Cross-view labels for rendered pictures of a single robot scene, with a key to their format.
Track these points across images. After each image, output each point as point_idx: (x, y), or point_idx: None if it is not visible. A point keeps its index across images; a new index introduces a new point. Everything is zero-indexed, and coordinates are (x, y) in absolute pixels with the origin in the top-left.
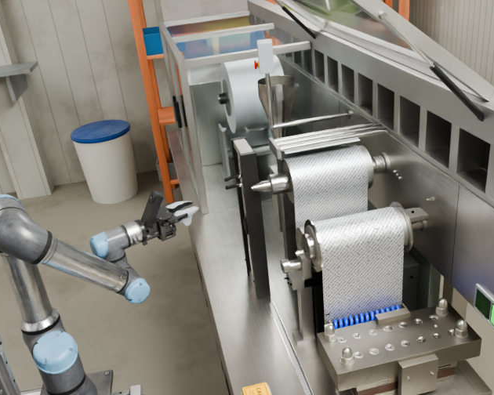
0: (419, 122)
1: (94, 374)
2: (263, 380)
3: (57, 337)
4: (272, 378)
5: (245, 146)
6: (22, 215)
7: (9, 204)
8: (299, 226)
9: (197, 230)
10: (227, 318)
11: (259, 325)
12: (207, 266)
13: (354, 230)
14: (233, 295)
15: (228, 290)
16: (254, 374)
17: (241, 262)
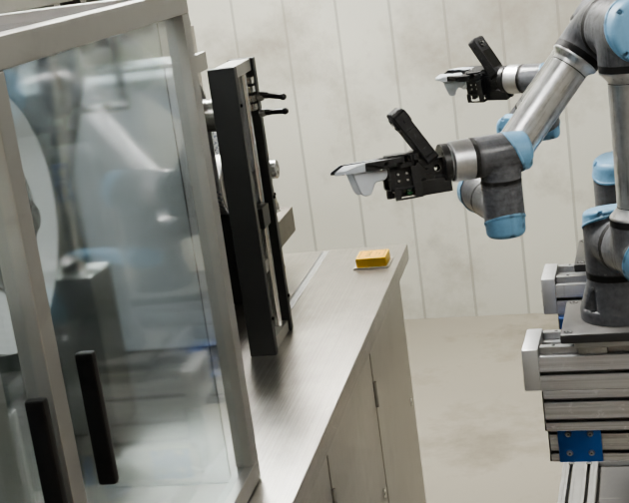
0: None
1: (589, 331)
2: (354, 272)
3: (605, 209)
4: (344, 272)
5: (229, 63)
6: (583, 6)
7: (604, 0)
8: (219, 160)
9: (304, 439)
10: (355, 312)
11: (317, 305)
12: (338, 370)
13: None
14: (325, 332)
15: (327, 338)
16: (361, 275)
17: (269, 371)
